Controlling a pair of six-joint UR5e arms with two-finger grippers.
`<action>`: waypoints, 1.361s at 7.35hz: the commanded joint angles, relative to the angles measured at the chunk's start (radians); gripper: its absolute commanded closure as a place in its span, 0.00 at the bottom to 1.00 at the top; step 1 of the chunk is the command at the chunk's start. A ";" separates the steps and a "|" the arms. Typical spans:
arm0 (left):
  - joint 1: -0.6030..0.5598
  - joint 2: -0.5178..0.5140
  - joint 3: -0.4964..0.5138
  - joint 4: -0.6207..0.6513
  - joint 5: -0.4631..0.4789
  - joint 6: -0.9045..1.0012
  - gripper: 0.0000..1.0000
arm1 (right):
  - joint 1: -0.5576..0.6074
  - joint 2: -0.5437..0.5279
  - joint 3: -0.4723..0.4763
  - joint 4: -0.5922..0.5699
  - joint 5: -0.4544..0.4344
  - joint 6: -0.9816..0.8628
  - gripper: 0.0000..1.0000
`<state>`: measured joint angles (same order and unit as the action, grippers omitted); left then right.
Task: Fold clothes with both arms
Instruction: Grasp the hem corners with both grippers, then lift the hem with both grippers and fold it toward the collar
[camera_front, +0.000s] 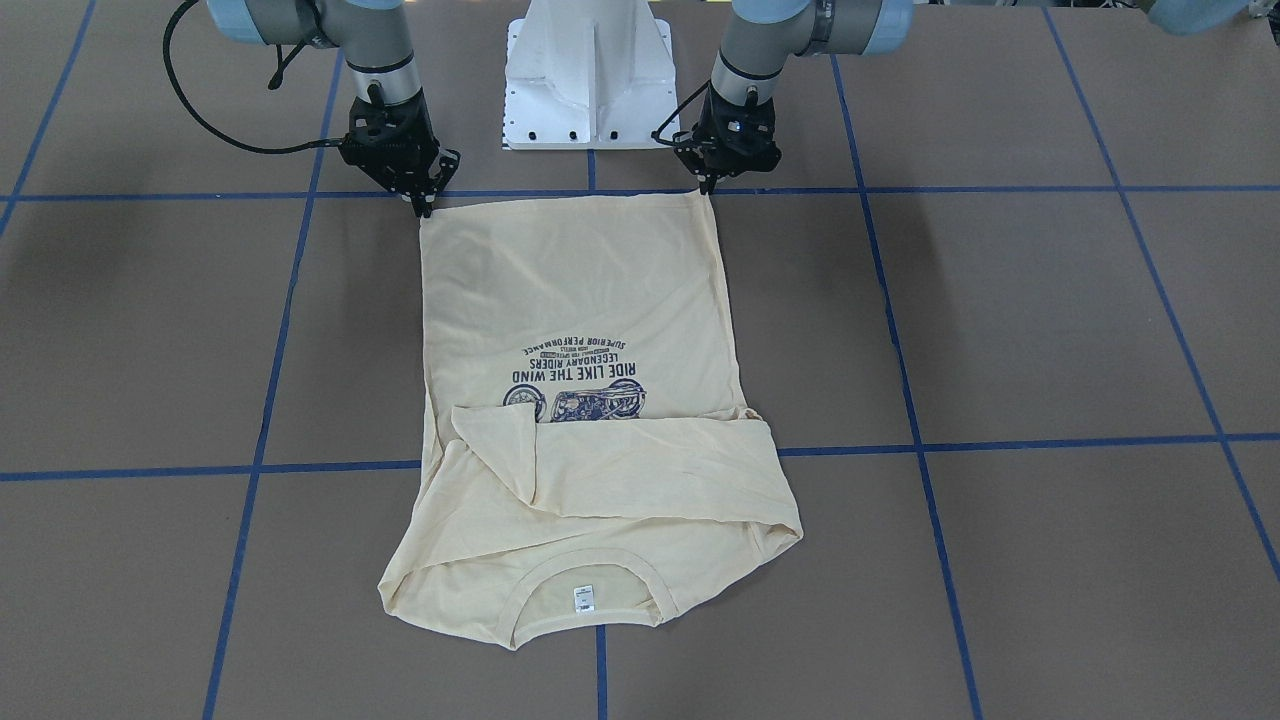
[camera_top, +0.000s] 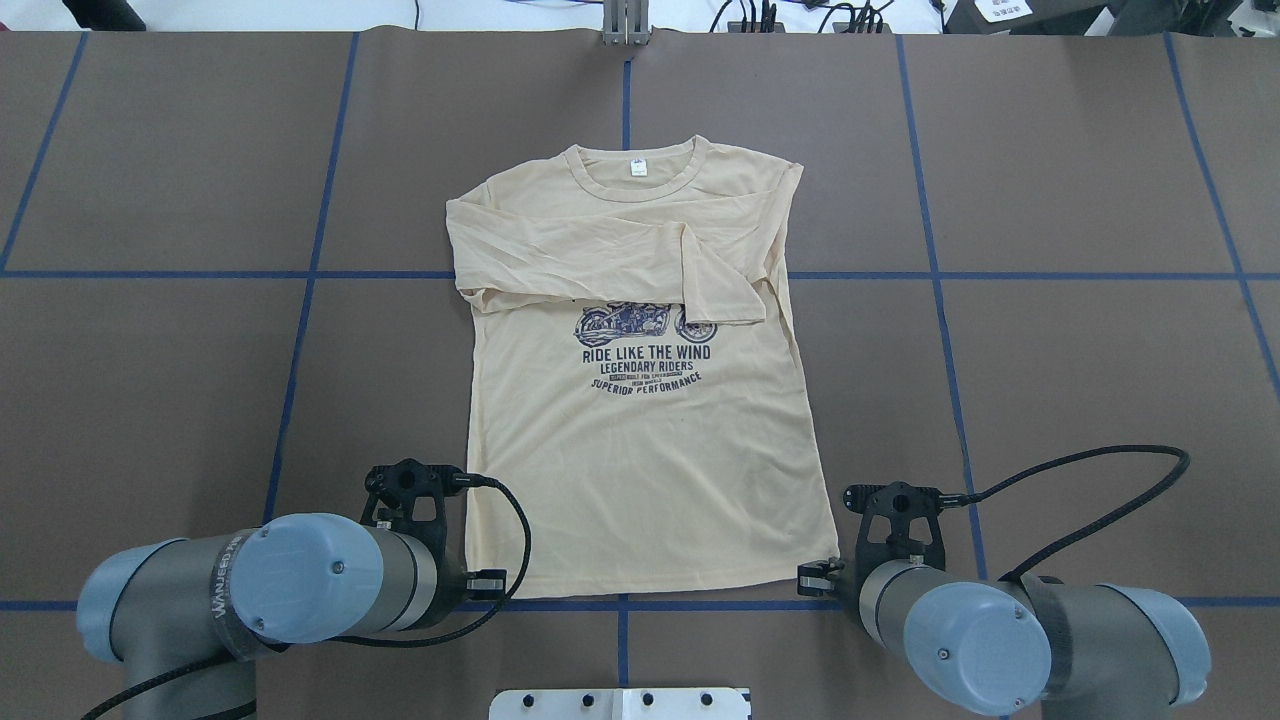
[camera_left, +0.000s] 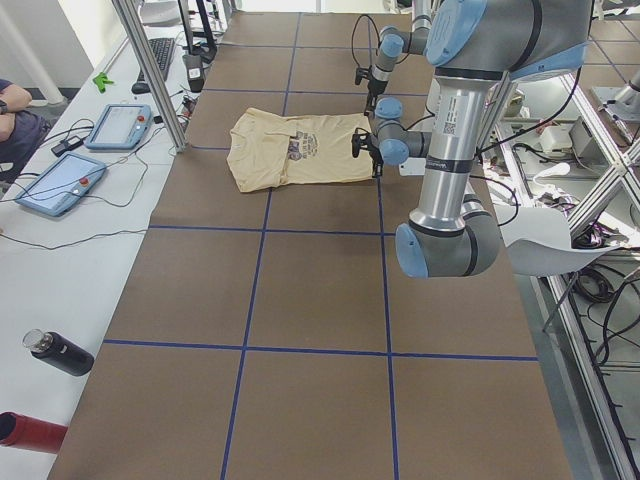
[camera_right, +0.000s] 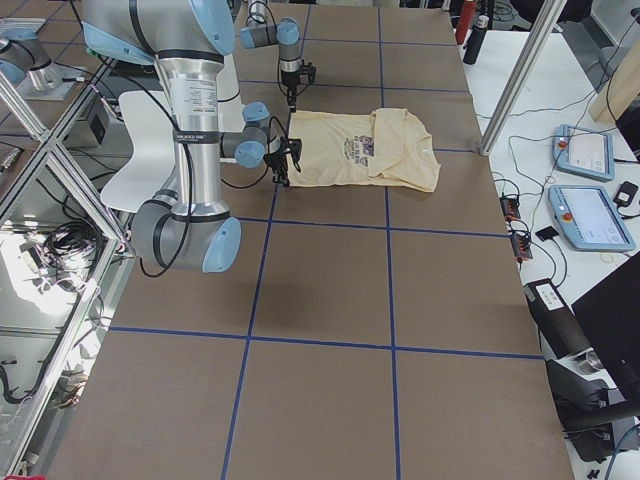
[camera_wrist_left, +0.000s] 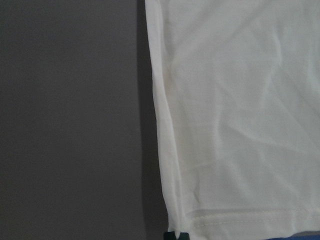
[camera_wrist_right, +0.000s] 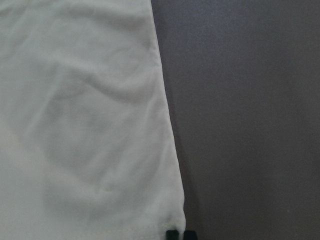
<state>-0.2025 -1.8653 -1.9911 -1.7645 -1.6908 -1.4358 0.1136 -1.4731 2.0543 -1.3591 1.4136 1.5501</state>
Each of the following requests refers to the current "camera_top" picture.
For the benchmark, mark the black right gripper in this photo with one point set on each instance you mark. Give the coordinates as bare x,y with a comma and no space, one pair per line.
848,579

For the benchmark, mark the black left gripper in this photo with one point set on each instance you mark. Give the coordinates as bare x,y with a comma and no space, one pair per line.
455,580

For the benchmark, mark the cream long-sleeve printed shirt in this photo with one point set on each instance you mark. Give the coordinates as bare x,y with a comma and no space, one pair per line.
638,383

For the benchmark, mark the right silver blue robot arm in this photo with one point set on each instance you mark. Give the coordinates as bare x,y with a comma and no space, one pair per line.
1101,651

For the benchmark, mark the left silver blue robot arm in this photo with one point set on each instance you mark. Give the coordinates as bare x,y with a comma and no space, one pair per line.
188,619

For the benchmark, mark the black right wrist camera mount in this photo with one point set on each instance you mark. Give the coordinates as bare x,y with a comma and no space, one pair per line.
898,522

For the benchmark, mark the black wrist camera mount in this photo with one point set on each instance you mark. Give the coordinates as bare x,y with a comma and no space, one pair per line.
409,497
898,522

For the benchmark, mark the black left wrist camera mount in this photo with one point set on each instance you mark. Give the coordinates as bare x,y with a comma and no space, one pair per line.
409,497

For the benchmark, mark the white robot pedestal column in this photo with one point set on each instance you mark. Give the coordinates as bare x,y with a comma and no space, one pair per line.
700,702

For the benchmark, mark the aluminium frame post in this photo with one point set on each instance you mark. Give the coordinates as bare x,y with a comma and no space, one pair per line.
626,23

